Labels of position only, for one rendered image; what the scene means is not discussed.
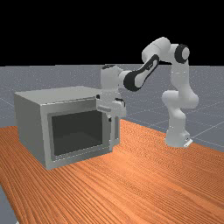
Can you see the grey microwave oven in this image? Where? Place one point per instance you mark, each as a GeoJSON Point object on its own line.
{"type": "Point", "coordinates": [38, 116]}

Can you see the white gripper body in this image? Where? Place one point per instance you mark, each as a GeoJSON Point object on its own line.
{"type": "Point", "coordinates": [111, 106]}

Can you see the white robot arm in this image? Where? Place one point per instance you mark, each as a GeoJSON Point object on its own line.
{"type": "Point", "coordinates": [178, 87]}

